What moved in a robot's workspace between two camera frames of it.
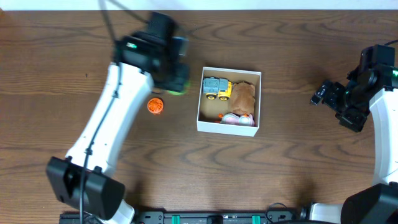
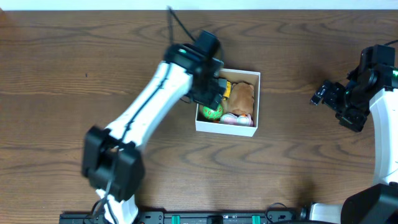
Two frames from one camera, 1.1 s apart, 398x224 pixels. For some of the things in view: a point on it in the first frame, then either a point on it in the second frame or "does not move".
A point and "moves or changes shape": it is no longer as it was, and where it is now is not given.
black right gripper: (354, 122) does not move
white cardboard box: (209, 110) does not move
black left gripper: (175, 80) → (205, 94)
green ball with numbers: (174, 93) moves or changes shape
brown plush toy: (242, 98) does not move
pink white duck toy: (244, 120) does not move
